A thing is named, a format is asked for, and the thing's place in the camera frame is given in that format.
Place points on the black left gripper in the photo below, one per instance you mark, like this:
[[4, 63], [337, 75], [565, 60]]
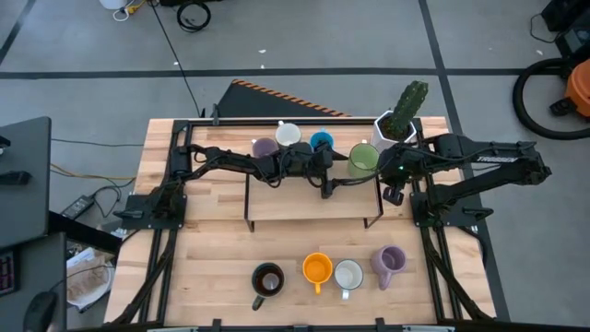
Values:
[[313, 161]]

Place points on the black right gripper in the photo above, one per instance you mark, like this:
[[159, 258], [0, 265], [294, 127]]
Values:
[[398, 168]]

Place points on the green mug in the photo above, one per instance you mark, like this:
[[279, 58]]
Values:
[[364, 161]]

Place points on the dark purple ribbed mug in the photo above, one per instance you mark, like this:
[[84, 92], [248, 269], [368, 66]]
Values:
[[263, 146]]

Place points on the lavender ribbed mug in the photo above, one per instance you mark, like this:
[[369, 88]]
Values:
[[391, 260]]

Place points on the yellow-orange faceted mug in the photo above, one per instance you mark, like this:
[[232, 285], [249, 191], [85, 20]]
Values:
[[317, 269]]

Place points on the dark teal brown glazed mug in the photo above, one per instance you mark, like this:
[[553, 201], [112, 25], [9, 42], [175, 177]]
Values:
[[267, 281]]

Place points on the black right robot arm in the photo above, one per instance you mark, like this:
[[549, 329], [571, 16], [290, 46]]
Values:
[[461, 147]]

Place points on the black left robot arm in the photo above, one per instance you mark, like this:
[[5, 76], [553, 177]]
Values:
[[230, 159]]

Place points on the white hexagonal planter pot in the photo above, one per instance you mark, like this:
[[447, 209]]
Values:
[[380, 133]]

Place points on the wooden shelf riser, black legs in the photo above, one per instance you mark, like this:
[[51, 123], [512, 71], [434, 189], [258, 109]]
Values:
[[295, 203]]

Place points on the green cactus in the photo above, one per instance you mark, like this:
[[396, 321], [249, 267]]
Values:
[[410, 103]]

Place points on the black mat, orange striped edge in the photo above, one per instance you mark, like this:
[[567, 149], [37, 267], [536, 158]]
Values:
[[258, 103]]

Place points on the orange vacuum cleaner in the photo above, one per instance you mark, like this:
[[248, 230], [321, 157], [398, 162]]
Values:
[[581, 87]]

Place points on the black equipment case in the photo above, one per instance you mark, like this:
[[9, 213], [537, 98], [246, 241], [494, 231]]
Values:
[[569, 23]]

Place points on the black power adapter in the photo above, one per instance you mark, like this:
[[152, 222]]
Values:
[[78, 207]]

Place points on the white bowl with brown paper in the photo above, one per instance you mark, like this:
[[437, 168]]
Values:
[[90, 281]]

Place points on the white round container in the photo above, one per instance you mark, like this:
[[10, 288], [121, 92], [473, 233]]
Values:
[[113, 3]]

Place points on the grey desk top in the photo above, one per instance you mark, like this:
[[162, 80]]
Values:
[[41, 267], [25, 207]]

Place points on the black object on desk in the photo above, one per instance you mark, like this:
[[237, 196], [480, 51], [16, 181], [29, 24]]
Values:
[[16, 178]]

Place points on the black computer mouse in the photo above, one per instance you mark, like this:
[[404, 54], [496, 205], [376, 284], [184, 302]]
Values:
[[40, 313]]

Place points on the dark keyboard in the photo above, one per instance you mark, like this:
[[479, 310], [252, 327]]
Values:
[[7, 272]]

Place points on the black metal table frame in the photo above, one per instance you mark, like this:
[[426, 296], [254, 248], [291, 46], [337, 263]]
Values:
[[181, 126]]

